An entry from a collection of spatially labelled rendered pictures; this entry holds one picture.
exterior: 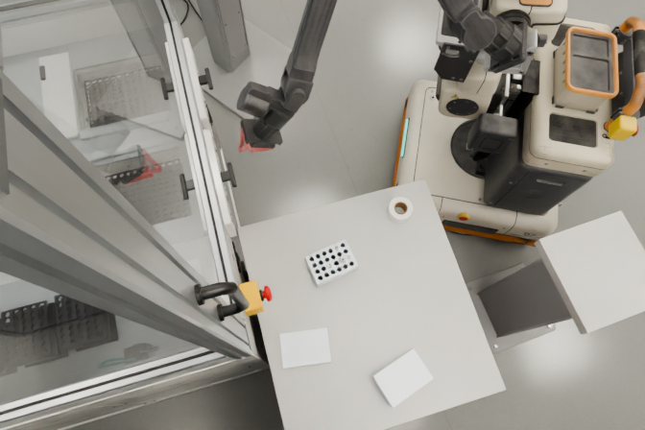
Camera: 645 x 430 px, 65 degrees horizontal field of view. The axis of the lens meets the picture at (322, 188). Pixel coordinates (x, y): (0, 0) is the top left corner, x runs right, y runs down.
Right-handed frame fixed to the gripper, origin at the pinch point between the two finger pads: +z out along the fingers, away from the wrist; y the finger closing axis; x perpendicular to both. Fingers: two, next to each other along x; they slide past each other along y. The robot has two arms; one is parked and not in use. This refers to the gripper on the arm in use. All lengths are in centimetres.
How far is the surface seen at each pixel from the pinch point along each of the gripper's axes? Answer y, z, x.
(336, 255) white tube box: -23.3, 5.2, 30.0
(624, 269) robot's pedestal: -90, -36, 56
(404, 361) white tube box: -29, -1, 61
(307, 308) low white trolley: -15.8, 14.5, 41.1
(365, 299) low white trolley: -29, 6, 43
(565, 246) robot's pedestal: -80, -28, 45
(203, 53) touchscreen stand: -46, 84, -104
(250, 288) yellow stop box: 3.3, 9.2, 34.3
